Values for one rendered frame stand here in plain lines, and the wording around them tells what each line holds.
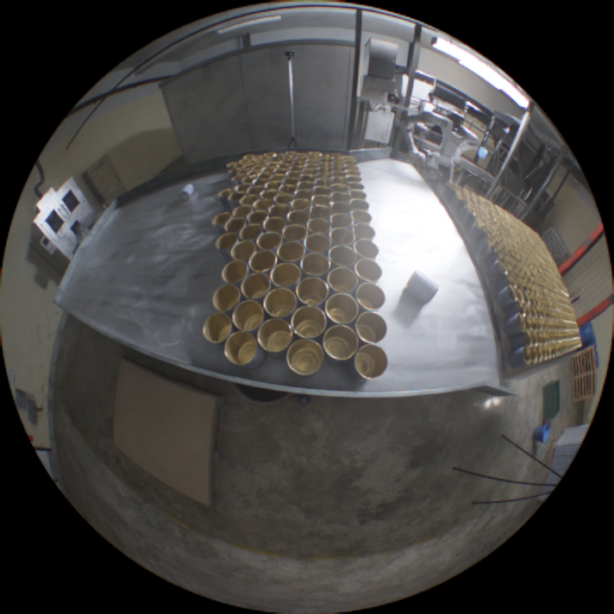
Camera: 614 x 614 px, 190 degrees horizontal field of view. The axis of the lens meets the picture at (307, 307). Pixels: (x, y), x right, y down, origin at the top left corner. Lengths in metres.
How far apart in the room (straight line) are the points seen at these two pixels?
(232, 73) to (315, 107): 1.18
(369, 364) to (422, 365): 0.15
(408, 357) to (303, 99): 2.70
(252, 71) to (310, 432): 3.77
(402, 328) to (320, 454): 1.29
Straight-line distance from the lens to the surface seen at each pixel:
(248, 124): 2.92
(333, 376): 0.43
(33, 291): 5.80
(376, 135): 3.12
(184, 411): 1.73
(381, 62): 2.56
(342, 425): 1.56
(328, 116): 2.71
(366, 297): 0.49
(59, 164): 6.37
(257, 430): 1.60
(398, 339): 0.49
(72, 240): 4.51
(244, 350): 0.45
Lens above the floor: 1.50
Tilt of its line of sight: 65 degrees down
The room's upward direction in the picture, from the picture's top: 1 degrees counter-clockwise
